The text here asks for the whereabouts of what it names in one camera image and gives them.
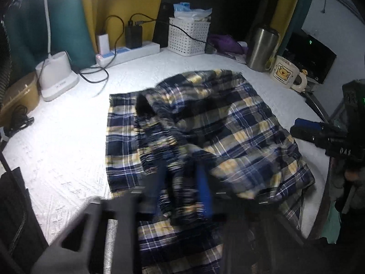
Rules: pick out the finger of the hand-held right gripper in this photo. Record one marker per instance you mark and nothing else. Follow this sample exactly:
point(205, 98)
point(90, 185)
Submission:
point(308, 124)
point(305, 135)

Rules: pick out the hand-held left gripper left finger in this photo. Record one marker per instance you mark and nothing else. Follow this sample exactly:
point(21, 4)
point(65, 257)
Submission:
point(156, 194)

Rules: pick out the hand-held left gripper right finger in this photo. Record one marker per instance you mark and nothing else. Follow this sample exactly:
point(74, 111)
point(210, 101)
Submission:
point(206, 194)

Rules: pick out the blue yellow plaid pants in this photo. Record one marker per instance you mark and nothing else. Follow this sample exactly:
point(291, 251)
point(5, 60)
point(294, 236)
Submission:
point(242, 137)

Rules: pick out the person's right forearm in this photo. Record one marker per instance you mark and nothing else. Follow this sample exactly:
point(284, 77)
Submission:
point(356, 197)

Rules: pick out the person's right hand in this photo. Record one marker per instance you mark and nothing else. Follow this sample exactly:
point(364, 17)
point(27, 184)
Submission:
point(353, 174)

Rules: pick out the small yellow duck toy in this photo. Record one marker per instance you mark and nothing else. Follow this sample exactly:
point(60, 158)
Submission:
point(303, 72)

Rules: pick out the cream mug with cartoon print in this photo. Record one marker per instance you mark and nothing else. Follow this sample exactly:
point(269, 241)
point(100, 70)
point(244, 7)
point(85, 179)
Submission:
point(283, 72)

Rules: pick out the black computer monitor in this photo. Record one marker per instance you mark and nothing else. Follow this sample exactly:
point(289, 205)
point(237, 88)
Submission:
point(310, 57)

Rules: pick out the stainless steel thermos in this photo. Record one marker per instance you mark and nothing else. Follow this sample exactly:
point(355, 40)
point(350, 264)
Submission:
point(261, 48)

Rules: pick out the white textured tablecloth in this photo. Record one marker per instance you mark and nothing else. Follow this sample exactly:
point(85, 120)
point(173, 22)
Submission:
point(65, 148)

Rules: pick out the purple cloth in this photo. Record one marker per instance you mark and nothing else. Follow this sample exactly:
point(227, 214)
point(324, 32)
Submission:
point(225, 42)

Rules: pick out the yellow curtain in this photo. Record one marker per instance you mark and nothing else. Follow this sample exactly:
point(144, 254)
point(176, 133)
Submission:
point(114, 0)
point(285, 5)

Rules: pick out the dark cloth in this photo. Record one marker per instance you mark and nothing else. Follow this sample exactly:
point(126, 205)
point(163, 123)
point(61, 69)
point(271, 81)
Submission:
point(17, 219)

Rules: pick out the white power strip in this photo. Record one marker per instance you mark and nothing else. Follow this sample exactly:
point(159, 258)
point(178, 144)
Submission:
point(131, 52)

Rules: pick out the white perforated plastic basket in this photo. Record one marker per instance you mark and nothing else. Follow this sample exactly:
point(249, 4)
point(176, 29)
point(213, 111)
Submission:
point(188, 37)

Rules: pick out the white desk lamp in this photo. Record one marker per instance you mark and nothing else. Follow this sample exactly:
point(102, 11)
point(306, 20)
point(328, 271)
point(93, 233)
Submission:
point(57, 74)

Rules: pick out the white charger adapter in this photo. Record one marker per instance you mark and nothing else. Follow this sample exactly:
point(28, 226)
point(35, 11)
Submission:
point(103, 44)

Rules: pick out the black charger adapter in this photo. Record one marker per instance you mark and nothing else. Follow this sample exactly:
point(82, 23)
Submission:
point(133, 35)

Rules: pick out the blue white packets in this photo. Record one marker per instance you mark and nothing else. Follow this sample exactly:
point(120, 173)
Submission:
point(191, 11)

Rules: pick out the tan plastic container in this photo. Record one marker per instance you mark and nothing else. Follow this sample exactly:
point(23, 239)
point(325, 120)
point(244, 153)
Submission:
point(20, 94)

